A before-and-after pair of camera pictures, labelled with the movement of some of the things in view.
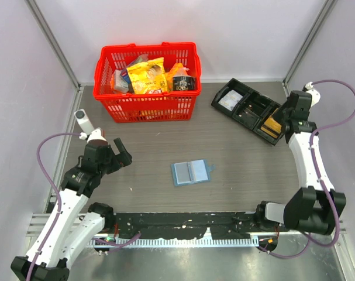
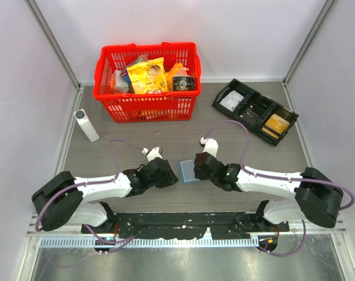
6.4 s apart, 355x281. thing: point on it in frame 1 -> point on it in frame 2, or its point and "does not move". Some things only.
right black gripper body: [287, 110] -> [201, 175]
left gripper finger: [124, 157] -> [168, 178]
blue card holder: [192, 171] does not move
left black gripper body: [109, 165] -> [155, 182]
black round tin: [184, 83] does not move
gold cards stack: [271, 127] does not move
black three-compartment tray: [252, 109] does not move
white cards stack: [230, 99] does not move
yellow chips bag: [149, 78] does not move
